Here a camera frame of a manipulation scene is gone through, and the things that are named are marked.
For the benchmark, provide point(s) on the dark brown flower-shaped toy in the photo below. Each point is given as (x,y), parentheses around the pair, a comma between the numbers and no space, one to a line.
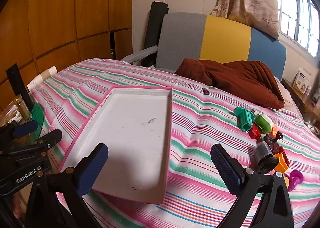
(272,140)

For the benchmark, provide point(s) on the red plastic toy piece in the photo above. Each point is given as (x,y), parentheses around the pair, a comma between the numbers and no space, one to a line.
(254,131)

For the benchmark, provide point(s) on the barred window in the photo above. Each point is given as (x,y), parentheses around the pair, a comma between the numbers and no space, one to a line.
(300,10)

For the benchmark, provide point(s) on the white cardboard box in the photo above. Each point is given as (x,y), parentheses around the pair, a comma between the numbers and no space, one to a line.
(301,80)

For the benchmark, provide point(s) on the black flat board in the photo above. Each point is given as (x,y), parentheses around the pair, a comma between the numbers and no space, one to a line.
(18,85)

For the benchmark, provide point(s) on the glass jar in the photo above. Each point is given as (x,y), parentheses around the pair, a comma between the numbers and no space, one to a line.
(17,110)

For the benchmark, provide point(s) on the green glass side table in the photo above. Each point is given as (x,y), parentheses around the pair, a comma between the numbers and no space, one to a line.
(37,118)

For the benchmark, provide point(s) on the brown quilted jacket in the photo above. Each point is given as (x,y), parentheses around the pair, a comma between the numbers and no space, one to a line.
(237,77)

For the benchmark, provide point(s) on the small purple bottle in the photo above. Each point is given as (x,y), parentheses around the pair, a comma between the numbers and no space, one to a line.
(308,90)

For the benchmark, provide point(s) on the pale pink quilt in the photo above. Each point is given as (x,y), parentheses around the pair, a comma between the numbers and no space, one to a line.
(287,95)

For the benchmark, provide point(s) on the grey padded armrest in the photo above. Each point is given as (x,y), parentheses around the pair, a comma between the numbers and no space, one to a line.
(142,52)

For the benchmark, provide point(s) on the white paper roll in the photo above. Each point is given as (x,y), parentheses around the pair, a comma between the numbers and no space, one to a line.
(46,74)

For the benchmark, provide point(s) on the yellow oval soap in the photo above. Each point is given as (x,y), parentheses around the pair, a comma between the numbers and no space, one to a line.
(286,182)

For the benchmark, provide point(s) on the purple plastic cup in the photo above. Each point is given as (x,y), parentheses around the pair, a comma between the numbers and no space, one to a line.
(296,178)

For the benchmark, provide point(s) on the orange plastic toy piece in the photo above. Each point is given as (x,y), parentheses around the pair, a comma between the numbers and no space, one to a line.
(281,165)

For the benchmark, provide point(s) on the pink-edged white tray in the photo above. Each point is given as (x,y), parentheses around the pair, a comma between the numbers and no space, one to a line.
(130,130)

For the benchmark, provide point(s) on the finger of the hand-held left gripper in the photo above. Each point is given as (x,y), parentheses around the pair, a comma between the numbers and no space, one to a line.
(25,128)
(47,139)

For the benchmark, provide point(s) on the black rolled mat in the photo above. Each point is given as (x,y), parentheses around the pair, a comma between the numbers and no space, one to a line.
(155,25)

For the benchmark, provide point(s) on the teal plastic toy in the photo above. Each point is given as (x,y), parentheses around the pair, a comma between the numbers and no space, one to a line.
(243,118)

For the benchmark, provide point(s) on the orange plastic block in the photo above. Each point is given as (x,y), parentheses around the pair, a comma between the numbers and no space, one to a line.
(273,129)

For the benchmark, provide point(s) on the black cylinder container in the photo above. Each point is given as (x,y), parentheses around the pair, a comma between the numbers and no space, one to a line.
(263,153)

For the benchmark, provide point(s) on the green white plug-in device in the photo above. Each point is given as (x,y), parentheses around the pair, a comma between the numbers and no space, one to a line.
(262,120)

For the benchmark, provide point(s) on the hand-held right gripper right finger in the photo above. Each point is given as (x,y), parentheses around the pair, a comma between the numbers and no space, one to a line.
(225,165)

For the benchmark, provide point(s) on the wooden bedside shelf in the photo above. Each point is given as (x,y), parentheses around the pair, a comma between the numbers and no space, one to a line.
(307,108)

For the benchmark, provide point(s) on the pink green striped blanket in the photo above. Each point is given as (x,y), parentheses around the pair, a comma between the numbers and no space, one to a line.
(200,123)

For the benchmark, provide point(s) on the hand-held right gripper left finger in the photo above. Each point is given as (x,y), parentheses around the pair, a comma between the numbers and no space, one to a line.
(92,168)

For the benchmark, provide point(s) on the wooden wardrobe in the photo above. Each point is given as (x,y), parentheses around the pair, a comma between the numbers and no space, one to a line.
(55,12)

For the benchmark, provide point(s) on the red lipstick tube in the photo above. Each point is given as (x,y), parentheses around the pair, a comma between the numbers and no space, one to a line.
(285,158)

